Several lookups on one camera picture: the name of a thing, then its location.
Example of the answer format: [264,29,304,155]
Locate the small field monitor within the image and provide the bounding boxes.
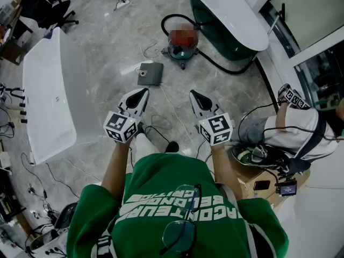
[276,178,298,198]

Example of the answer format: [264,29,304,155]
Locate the black office chair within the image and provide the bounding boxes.
[19,0,80,30]

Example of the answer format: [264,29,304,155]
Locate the person's right forearm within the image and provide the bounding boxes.
[210,143,244,202]

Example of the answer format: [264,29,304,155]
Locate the grey cloth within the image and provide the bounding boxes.
[137,62,164,87]

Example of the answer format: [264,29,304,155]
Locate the person's left forearm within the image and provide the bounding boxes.
[101,140,133,196]

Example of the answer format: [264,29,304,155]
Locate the dark green bathtub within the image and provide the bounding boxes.
[187,0,270,62]

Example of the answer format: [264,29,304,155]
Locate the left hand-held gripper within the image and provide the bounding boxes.
[103,88,150,144]

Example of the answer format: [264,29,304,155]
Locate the green printed t-shirt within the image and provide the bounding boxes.
[66,153,290,258]

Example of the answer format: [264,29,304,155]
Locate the thin frame eyeglasses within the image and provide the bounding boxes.
[158,183,203,256]

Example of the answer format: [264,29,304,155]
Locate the metal mop handle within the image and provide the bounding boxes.
[267,3,286,35]

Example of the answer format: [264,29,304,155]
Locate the brown cardboard box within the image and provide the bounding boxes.
[231,157,310,209]

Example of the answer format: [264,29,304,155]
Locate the white bathtub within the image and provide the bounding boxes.
[21,26,78,166]

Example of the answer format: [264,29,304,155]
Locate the black tub faucet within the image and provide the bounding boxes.
[0,82,25,102]

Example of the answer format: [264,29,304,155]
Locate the black vacuum hose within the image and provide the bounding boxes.
[161,13,255,76]

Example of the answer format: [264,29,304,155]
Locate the light grey trousers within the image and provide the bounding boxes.
[133,132,163,161]

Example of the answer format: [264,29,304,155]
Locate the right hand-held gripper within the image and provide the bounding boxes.
[189,89,234,146]

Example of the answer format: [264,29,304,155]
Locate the white power strip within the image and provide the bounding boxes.
[113,0,132,12]

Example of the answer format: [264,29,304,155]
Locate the red lid vacuum cleaner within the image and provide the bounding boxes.
[161,22,201,70]

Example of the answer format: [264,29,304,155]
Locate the black smartphone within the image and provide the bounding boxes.
[253,180,271,191]

